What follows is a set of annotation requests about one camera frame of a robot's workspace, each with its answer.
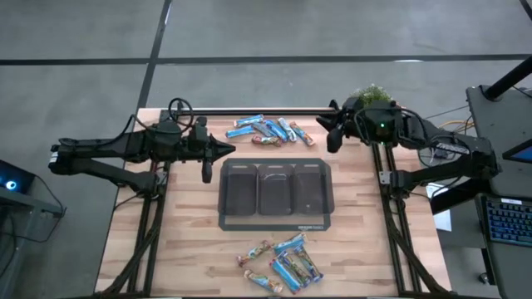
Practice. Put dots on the white paper sheet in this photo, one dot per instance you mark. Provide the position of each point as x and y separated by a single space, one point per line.
444 220

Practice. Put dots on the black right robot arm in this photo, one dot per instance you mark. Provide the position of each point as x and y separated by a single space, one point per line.
478 160

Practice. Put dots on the dark grey silicone mat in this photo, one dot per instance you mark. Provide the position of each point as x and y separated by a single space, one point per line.
257 223

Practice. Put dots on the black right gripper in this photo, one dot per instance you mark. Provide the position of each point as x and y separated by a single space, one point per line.
349 118

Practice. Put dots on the black aluminium extrusion frame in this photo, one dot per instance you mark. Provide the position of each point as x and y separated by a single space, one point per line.
151 261
394 249

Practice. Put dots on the black computer with blue light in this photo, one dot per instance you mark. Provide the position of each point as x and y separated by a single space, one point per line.
16 178

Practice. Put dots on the black metal beam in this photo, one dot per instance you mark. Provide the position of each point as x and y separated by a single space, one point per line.
453 199

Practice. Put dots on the grey metal bracket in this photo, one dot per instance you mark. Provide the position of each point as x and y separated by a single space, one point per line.
385 177

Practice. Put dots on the black aluminium crossbar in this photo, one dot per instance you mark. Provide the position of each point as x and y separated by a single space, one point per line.
270 111

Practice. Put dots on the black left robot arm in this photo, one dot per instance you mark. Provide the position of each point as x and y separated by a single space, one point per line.
83 151

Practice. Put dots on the backlit keyboard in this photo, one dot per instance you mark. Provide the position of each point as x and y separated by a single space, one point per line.
509 222

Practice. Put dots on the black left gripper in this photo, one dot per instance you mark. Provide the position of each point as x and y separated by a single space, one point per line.
199 145

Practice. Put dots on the laptop screen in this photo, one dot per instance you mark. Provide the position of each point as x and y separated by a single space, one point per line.
521 154

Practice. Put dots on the black caster wheel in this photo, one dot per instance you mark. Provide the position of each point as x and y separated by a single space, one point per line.
484 278

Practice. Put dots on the orange blue granola bar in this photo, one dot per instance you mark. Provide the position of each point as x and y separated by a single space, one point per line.
263 281

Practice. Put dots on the blue green granola bar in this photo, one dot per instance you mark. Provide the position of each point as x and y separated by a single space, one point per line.
262 128
297 272
309 266

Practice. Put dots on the black corner clamp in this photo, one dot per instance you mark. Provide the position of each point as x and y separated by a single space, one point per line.
333 104

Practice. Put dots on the grey desk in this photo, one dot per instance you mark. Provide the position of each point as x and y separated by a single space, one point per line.
490 124

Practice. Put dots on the black pole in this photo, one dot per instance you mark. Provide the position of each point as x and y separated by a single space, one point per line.
509 78

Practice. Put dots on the small green potted plant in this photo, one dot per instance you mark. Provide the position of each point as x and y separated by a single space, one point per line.
372 94

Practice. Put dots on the grey metal cart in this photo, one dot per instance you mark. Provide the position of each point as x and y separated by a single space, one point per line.
29 216

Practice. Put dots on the red green granola bar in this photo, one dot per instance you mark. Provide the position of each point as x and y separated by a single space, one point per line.
266 140
253 253

